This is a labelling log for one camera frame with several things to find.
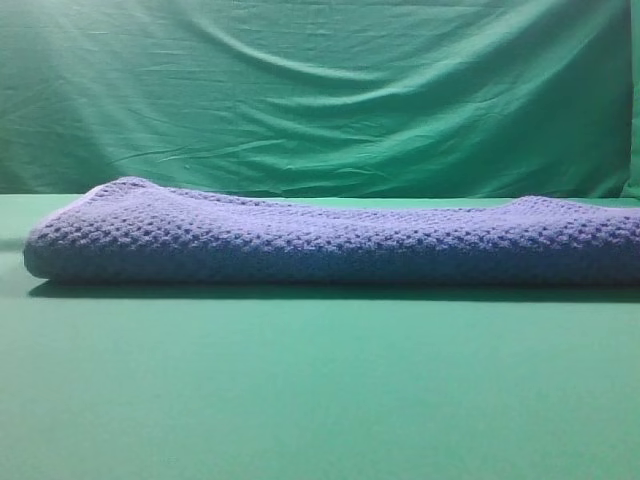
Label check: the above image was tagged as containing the blue waffle-weave towel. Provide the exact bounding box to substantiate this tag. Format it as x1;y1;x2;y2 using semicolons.
23;177;639;285

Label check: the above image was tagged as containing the green backdrop cloth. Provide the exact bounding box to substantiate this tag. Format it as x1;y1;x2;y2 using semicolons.
1;1;639;198

